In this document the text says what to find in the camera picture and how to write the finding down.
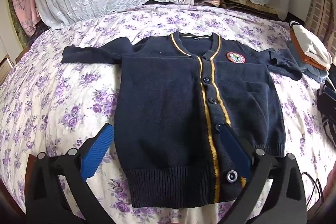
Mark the dark striped bag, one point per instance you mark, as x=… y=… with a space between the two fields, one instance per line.
x=326 y=108

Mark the stack of folded blankets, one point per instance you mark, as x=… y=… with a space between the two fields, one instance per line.
x=236 y=5

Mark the wooden bedside furniture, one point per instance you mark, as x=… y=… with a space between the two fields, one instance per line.
x=5 y=69

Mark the purple floral bed sheet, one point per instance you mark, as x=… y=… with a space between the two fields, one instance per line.
x=65 y=98

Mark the stack of folded clothes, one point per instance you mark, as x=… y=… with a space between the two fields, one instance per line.
x=312 y=47

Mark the blue-grey folded garment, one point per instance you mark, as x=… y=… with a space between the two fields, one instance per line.
x=312 y=74

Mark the orange folded garment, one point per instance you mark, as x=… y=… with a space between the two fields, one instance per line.
x=298 y=49

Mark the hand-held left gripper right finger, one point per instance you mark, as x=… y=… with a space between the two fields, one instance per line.
x=233 y=150

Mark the green patterned cloth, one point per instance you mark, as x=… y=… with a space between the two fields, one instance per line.
x=13 y=20

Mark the navy knit cardigan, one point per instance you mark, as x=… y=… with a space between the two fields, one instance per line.
x=162 y=108

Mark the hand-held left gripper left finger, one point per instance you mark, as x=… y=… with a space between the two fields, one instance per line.
x=96 y=151

